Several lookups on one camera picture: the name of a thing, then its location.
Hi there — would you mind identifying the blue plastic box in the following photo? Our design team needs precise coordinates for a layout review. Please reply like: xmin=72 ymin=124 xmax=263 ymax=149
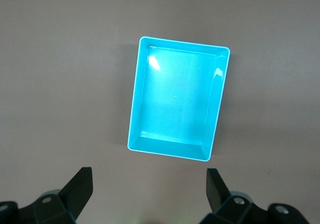
xmin=126 ymin=36 xmax=231 ymax=162

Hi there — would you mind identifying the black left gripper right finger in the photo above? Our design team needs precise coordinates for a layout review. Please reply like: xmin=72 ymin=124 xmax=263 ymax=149
xmin=199 ymin=168 xmax=310 ymax=224

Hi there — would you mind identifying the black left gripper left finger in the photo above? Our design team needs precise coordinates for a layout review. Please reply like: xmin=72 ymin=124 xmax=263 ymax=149
xmin=0 ymin=167 xmax=94 ymax=224

